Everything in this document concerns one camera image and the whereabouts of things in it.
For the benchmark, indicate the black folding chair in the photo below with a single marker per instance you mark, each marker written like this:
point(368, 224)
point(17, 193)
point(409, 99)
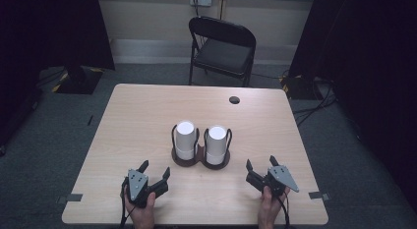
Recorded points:
point(223, 53)

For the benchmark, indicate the grey tape strip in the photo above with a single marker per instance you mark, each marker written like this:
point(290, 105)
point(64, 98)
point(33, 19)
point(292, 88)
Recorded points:
point(70, 198)
point(319, 195)

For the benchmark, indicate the dark double cup holder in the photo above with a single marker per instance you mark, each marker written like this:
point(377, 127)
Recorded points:
point(200, 158)

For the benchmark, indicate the black curtain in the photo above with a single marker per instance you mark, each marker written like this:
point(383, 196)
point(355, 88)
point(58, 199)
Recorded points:
point(377, 58)
point(39, 35)

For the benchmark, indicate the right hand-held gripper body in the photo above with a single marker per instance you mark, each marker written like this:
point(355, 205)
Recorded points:
point(278, 178)

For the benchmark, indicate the person's left hand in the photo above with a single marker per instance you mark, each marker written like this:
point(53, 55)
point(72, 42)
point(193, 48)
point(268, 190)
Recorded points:
point(142, 217)

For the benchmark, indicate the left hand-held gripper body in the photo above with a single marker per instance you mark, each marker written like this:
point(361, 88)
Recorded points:
point(137, 184)

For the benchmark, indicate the person's right hand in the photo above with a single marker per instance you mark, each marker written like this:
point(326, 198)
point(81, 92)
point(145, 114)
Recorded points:
point(267, 212)

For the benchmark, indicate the white cup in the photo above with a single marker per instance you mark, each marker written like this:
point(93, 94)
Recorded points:
point(185, 137)
point(216, 142)

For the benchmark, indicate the black stand base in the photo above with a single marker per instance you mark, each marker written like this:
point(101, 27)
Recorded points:
point(301, 88)
point(78, 80)

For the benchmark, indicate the black table grommet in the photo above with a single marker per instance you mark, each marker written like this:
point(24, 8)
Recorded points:
point(234, 100)

